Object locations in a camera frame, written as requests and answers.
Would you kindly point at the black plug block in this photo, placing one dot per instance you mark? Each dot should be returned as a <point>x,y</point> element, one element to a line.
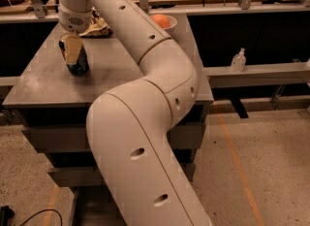
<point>6,213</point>

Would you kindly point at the grey drawer cabinet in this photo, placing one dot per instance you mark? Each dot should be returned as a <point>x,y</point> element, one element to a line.
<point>46,93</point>

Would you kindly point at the open bottom drawer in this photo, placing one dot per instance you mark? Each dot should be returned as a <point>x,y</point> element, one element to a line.
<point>94,206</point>

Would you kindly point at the clear sanitizer bottle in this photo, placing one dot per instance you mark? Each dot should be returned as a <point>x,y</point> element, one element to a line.
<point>238,61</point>

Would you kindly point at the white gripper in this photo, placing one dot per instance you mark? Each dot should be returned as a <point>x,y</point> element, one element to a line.
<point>75,19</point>

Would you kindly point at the blue pepsi can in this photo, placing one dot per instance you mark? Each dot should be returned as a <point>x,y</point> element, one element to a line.
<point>74,53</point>

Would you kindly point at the orange fruit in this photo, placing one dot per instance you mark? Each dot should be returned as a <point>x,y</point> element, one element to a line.
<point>162,20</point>

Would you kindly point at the grey metal rail shelf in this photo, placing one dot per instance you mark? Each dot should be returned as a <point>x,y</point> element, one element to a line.
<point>258,75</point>

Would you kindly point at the white bowl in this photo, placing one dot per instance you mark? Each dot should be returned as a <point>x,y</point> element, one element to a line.
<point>173,23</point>

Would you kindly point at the grey top drawer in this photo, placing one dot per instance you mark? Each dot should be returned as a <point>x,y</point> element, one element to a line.
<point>72,137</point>

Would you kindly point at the grey drawer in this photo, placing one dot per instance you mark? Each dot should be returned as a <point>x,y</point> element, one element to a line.
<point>72,137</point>
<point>92,176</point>

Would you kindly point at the brown chip bag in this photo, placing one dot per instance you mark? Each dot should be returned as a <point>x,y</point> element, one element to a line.
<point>98,28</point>

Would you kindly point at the grey middle drawer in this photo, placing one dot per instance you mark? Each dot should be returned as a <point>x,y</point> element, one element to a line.
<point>92,176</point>

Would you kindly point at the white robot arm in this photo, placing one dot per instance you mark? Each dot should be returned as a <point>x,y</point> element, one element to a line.
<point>127,126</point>

